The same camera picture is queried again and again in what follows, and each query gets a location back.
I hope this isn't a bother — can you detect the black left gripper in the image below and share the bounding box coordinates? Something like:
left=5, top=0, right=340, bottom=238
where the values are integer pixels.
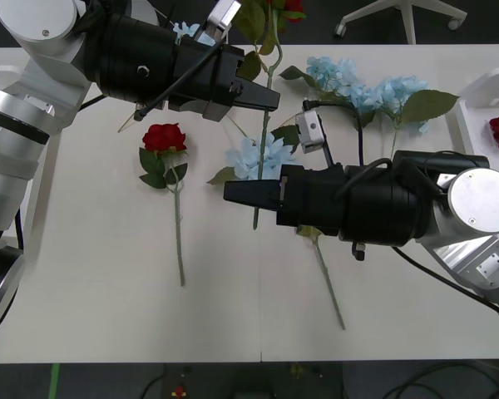
left=168, top=41, right=281, bottom=123

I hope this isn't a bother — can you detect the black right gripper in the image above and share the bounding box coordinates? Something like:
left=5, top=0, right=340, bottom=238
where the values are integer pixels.
left=223, top=163, right=348, bottom=236

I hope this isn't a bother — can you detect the thin tan twig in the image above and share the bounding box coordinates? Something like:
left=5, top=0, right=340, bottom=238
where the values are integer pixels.
left=117, top=113, right=136, bottom=134

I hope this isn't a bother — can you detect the pale blue flower with stem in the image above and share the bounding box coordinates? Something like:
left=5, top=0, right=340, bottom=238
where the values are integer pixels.
left=274, top=56, right=366, bottom=130
left=172, top=21, right=249, bottom=137
left=355, top=76, right=460, bottom=157
left=206, top=124, right=301, bottom=186

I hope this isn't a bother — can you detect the white chair base with casters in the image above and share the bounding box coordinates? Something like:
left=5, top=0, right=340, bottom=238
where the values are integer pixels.
left=334, top=0, right=469, bottom=45

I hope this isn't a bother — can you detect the shallow white box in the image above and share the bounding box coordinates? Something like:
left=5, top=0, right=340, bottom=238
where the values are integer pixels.
left=0, top=64, right=62, bottom=261
left=444, top=67, right=499, bottom=167

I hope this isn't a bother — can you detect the black floor cable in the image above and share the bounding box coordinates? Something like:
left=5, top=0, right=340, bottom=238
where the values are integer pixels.
left=382, top=362, right=499, bottom=399

